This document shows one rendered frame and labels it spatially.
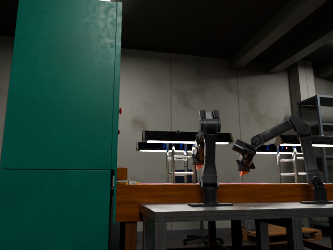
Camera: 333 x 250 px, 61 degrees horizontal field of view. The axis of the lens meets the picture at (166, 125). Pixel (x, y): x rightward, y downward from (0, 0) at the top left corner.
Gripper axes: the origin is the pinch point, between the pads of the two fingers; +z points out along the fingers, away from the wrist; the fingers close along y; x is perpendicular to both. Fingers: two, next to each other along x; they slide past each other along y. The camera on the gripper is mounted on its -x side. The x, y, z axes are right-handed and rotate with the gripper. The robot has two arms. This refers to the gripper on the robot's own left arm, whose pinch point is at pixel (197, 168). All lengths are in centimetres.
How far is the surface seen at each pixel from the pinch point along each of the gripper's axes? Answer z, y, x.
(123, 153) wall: 181, 38, -198
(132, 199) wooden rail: 0.0, 39.5, 21.6
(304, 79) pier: 89, -273, -295
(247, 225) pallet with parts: 206, -130, -88
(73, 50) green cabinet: -53, 73, -35
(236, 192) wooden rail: -1.8, -17.9, 19.4
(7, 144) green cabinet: -20, 100, 4
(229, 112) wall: 142, -139, -260
